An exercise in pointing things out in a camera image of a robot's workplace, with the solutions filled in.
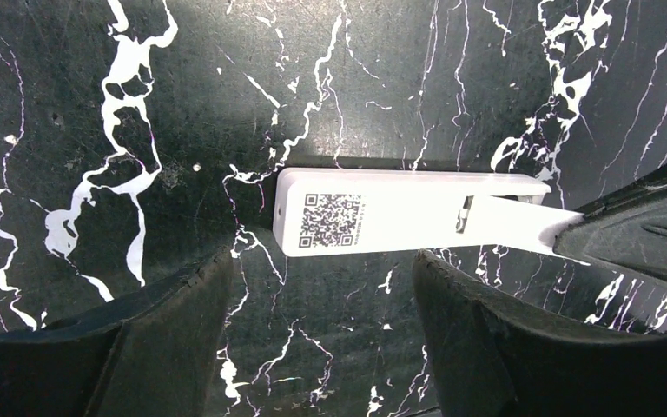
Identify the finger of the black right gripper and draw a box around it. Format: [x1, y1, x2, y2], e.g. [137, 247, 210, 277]
[553, 163, 667, 287]

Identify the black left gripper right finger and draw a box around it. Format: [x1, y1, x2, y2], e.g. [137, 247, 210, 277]
[412, 250, 667, 416]

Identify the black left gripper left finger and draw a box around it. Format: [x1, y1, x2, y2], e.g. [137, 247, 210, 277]
[0, 252, 234, 416]

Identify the white remote control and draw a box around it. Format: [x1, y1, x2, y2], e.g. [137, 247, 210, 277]
[272, 168, 551, 257]

